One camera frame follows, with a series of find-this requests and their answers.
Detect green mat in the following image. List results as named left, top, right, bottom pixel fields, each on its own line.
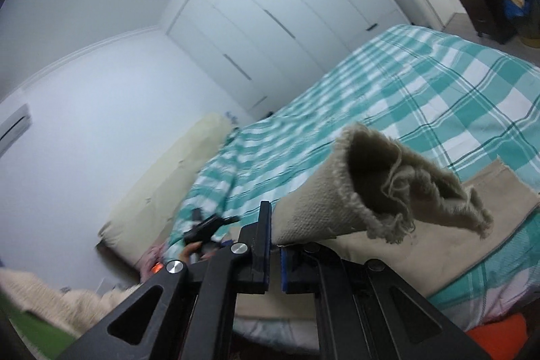
left=0, top=293, right=79, bottom=360

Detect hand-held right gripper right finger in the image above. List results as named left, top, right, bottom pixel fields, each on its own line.
left=278, top=244, right=493, bottom=360

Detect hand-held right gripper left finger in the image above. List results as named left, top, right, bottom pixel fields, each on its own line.
left=55, top=200, right=273, bottom=360

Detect white air conditioner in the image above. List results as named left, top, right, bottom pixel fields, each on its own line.
left=0, top=104, right=33, bottom=159

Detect person's left hand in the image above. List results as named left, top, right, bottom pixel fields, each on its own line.
left=179, top=241, right=204, bottom=262

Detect orange clothing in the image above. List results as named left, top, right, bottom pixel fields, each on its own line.
left=463, top=314, right=529, bottom=360

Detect beige pants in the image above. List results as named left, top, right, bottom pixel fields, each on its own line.
left=234, top=123, right=540, bottom=321

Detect dark wooden dresser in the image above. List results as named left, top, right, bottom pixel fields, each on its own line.
left=447, top=0, right=520, bottom=45

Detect teal plaid blanket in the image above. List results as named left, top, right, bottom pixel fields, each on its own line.
left=162, top=24, right=540, bottom=344

